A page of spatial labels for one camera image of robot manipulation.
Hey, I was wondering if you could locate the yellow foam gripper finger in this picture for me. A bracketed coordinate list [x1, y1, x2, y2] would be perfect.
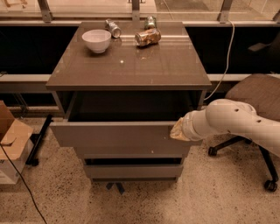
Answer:
[170, 117, 189, 141]

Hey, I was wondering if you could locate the grey top drawer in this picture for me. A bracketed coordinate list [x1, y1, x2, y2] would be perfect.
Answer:
[51, 91, 196, 158]

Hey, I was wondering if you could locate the grey drawer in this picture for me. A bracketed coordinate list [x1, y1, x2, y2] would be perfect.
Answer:
[51, 91, 196, 158]
[84, 164, 183, 179]

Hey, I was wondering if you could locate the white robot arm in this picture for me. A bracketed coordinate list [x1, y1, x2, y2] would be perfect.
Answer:
[170, 99, 280, 157]

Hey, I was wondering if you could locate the grey drawer cabinet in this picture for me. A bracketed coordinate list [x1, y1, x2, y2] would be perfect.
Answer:
[46, 22, 211, 182]

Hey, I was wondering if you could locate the grey lower drawer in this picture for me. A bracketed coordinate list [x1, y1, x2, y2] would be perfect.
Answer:
[84, 164, 183, 179]

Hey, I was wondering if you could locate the brown office chair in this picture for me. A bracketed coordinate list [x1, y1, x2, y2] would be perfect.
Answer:
[207, 30, 280, 193]

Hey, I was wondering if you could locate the crushed golden can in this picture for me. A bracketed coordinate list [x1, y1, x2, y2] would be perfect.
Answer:
[135, 28, 161, 47]

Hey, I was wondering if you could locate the silver soda can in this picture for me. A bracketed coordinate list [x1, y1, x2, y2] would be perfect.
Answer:
[105, 19, 122, 39]

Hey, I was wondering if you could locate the white ceramic bowl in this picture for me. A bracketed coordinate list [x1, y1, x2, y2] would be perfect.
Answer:
[82, 30, 111, 53]

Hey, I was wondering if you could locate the black stand foot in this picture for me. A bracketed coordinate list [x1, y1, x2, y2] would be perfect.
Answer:
[25, 115, 53, 166]

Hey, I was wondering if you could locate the cardboard box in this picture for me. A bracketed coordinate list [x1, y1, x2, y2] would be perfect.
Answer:
[0, 101, 33, 184]

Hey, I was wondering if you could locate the white cable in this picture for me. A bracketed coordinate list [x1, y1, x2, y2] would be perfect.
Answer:
[203, 20, 236, 102]

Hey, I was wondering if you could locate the black floor cable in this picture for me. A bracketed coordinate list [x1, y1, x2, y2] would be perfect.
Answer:
[0, 143, 49, 224]

